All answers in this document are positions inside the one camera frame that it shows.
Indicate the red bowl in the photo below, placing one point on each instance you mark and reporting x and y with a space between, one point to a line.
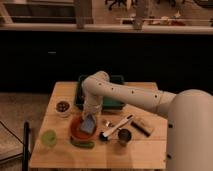
76 133

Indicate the blue grey sponge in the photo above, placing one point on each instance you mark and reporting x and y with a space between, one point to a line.
88 124

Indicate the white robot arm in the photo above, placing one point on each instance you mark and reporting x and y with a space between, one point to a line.
189 145

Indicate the wooden table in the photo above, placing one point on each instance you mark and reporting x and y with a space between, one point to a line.
142 152

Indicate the green cucumber toy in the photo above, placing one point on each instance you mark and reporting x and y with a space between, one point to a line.
82 144

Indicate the wooden block with black strip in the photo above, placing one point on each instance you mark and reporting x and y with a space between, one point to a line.
142 126

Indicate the white handled brush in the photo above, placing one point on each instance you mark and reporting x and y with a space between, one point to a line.
103 136

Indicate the white bowl with brown contents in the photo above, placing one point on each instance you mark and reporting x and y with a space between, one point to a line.
62 108

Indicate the light green cup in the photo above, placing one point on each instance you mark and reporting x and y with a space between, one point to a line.
48 138

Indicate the dark metal cup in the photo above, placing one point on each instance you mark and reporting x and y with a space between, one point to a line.
124 137

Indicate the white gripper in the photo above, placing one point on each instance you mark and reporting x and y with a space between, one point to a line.
91 109

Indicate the green tray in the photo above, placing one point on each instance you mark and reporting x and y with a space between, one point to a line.
108 103

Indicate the black pole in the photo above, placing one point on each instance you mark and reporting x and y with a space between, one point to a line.
26 153

